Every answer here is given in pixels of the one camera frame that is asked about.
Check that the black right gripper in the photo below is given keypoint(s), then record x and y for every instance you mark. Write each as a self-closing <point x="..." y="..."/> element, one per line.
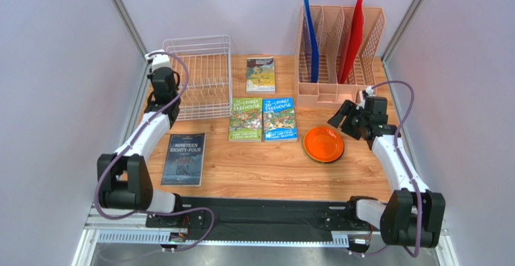
<point x="355" y="119"/>

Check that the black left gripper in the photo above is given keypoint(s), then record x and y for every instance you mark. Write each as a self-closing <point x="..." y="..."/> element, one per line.
<point x="177" y="88"/>

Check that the orange plate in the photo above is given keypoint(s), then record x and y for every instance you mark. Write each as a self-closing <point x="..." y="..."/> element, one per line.
<point x="322" y="132"/>

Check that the green plate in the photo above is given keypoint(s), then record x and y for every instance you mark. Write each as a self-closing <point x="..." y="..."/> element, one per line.
<point x="324" y="150"/>

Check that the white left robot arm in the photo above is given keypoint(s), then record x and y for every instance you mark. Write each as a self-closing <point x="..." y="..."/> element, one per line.
<point x="123" y="178"/>

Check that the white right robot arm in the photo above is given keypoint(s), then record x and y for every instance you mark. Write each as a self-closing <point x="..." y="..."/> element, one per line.
<point x="414" y="214"/>

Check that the blue folder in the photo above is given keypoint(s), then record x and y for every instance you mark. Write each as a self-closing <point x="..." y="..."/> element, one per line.
<point x="311" y="49"/>

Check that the nineteen eighty-four book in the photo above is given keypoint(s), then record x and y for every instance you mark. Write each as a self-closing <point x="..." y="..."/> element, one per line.
<point x="184" y="160"/>

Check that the blue 26-storey treehouse book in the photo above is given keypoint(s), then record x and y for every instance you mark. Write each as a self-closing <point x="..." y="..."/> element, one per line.
<point x="279" y="120"/>

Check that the green 65-storey treehouse book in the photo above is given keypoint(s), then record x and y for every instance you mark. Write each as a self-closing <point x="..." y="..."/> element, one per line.
<point x="246" y="121"/>

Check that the red folder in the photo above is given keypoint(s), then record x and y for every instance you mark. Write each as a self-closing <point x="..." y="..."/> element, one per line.
<point x="352" y="43"/>

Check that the small yellow cover book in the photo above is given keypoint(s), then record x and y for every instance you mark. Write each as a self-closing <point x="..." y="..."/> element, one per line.
<point x="260" y="75"/>

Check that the pink plastic file organizer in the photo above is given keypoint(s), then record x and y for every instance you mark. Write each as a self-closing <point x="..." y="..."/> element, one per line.
<point x="331" y="24"/>

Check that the black base mat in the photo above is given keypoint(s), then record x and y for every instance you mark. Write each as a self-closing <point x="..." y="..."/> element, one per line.
<point x="262" y="220"/>

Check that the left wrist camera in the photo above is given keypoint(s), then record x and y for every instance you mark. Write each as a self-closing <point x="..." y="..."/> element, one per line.
<point x="157" y="59"/>

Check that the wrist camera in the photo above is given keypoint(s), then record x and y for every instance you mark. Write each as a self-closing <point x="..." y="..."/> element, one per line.
<point x="157" y="59"/>
<point x="368" y="92"/>

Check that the white wire dish rack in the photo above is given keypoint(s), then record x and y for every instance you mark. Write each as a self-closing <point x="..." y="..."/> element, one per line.
<point x="209" y="61"/>

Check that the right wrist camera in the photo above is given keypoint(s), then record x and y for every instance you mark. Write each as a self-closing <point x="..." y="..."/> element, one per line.
<point x="368" y="92"/>

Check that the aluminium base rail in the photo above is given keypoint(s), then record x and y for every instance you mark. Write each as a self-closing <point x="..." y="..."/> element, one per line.
<point x="131" y="229"/>

